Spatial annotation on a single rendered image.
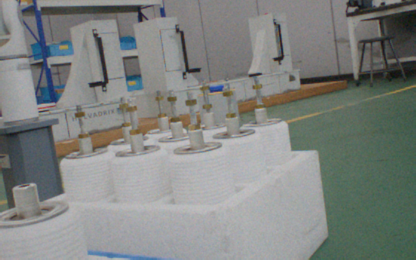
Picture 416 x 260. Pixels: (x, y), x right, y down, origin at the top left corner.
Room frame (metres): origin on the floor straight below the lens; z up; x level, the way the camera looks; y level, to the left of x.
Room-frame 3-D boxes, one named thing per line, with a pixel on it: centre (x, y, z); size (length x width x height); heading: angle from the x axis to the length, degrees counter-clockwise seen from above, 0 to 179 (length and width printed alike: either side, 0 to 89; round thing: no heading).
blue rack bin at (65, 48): (6.07, 1.73, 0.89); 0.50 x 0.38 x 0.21; 43
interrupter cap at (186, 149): (0.74, 0.02, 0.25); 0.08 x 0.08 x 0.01
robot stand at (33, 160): (1.33, 0.50, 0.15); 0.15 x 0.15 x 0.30; 42
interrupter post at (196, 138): (0.74, 0.02, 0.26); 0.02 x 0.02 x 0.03
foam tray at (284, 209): (0.90, 0.06, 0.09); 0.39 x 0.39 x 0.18; 58
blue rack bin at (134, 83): (6.64, 1.07, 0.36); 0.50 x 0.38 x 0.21; 40
